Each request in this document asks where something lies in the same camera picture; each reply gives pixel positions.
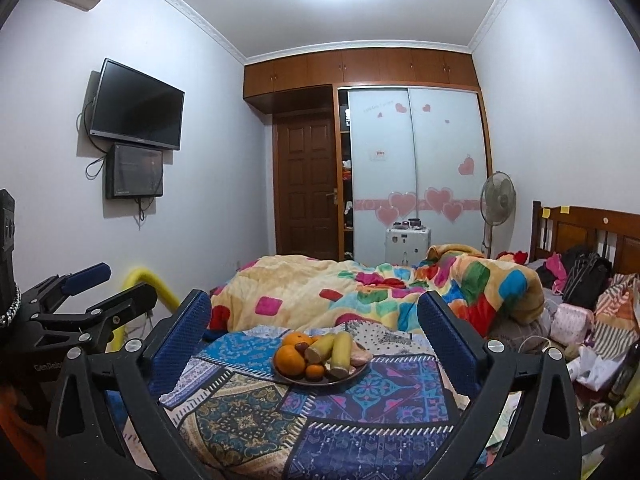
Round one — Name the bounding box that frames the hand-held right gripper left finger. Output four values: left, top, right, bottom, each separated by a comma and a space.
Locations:
47, 289, 212, 480

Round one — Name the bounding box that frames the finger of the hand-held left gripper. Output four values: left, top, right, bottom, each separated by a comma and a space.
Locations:
31, 281, 159, 355
21, 261, 113, 314

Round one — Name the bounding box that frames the wooden bed headboard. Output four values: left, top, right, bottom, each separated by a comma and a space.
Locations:
531, 200, 640, 276

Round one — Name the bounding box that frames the pink quilted bag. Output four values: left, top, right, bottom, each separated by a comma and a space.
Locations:
552, 302, 596, 346

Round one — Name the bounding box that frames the small black wall monitor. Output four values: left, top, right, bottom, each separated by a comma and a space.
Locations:
104, 142, 165, 200

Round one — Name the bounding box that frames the pink clothing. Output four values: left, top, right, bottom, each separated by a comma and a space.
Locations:
537, 252, 568, 291

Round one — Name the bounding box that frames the white box appliance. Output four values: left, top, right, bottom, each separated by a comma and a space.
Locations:
385, 220, 432, 267

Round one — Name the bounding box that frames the yellow padded tube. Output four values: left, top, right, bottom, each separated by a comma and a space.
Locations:
112, 267, 181, 353

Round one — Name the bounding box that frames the white plastic bag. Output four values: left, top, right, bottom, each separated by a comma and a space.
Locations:
575, 345, 621, 391

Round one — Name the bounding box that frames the striped bag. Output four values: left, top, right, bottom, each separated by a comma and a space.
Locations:
590, 272, 640, 361

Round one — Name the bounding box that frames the black wall television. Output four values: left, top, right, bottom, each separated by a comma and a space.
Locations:
90, 58, 186, 151

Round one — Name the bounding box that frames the wardrobe with heart stickers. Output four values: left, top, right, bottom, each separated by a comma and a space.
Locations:
335, 85, 493, 265

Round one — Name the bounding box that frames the brown round plate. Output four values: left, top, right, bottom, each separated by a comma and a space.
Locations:
272, 342, 373, 386

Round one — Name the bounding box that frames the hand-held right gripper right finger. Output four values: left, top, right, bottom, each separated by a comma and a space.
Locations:
416, 289, 585, 480

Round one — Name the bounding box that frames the blue patchwork bedsheet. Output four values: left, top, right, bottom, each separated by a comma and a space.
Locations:
107, 320, 521, 480

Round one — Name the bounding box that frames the yellow banana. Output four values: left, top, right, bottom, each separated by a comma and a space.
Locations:
306, 332, 337, 365
327, 331, 360, 380

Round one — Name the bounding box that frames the black bag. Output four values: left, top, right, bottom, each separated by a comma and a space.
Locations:
565, 245, 613, 306

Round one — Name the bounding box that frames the wooden overhead cabinet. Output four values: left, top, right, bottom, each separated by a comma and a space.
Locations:
243, 47, 483, 113

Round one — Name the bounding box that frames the brown wooden door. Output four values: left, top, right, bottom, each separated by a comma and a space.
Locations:
272, 112, 341, 261

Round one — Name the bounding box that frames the colourful patched blanket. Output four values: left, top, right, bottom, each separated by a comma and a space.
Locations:
210, 244, 546, 338

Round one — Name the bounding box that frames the standing electric fan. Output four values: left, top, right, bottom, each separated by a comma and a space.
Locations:
480, 171, 517, 257

